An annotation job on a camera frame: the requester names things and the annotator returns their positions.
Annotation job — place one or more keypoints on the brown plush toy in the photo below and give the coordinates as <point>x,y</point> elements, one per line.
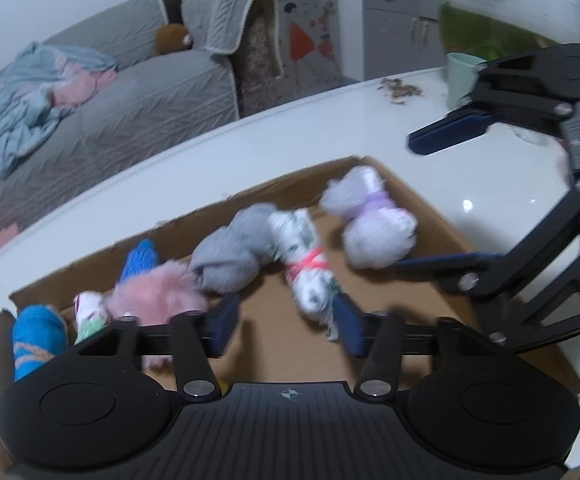
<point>169,40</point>

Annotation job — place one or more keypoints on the blue grey-striped sock roll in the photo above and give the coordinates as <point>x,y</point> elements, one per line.
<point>37,332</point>

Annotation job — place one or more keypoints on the white green-banded sock roll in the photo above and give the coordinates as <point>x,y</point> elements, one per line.
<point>89,310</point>

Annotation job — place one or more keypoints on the light blue blanket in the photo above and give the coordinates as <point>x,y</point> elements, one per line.
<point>14,115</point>

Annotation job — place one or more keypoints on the grey cabinet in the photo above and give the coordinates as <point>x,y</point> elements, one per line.
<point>400,25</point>

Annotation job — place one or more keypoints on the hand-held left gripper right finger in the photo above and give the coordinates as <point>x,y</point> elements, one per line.
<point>347,330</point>

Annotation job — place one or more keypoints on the white pink-banded sock roll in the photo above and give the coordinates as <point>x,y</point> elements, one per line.
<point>305,240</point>

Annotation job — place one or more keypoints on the brown crumbs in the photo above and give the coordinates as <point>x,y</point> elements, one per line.
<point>401,90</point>

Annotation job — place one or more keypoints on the plain blue sock roll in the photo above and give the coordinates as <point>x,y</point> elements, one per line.
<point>139,260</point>

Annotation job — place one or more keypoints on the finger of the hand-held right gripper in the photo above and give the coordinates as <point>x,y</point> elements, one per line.
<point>560,270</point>
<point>450,130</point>

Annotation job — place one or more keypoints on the glass fish tank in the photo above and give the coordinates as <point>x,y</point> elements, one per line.
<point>510,15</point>

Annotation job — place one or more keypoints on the grey sofa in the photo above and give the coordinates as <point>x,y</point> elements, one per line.
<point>134,110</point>

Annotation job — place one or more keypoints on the light green cup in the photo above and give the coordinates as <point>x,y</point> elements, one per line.
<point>462,80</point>

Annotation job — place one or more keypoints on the cardboard box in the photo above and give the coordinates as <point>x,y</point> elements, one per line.
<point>270,340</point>

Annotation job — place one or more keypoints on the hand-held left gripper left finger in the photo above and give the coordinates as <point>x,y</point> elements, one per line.
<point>222,320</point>

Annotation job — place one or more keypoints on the pink cloth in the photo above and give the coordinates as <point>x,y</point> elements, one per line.
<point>79,87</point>

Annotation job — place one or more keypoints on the grey sock roll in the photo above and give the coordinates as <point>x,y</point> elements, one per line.
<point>235,250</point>

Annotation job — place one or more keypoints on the grey fridge with flower decals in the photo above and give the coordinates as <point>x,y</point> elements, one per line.
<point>310,25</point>

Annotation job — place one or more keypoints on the lavender fuzzy sock roll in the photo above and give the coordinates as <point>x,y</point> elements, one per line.
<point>375,235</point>

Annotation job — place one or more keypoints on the pink fuzzy sock roll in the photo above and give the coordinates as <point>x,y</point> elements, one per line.
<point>159,292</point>

